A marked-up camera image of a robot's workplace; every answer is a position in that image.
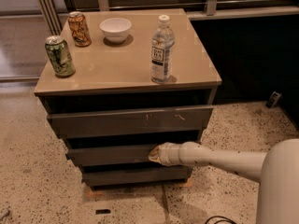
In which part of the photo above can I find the grey drawer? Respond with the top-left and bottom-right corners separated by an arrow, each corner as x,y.
67,144 -> 157,166
82,166 -> 192,187
47,105 -> 213,139

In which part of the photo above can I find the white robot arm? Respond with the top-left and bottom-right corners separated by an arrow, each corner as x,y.
149,139 -> 299,224

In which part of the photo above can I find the grey drawer cabinet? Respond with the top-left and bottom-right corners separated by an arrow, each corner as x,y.
35,9 -> 221,174

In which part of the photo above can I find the dark floor slot plate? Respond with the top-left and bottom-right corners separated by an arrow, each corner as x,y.
95,209 -> 111,215

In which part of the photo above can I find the clear plastic tea bottle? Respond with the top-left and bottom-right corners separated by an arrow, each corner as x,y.
150,15 -> 175,83

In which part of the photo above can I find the small black floor object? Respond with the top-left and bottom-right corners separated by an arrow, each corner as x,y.
265,91 -> 281,108

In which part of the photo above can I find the white ceramic bowl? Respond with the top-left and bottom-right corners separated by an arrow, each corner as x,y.
100,18 -> 132,44

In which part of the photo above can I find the green drink can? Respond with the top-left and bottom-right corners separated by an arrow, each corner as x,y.
45,35 -> 76,77

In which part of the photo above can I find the orange drink can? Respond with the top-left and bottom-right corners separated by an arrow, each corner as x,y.
68,11 -> 92,47

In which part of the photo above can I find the black cable on floor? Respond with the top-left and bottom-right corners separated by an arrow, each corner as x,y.
204,215 -> 238,224

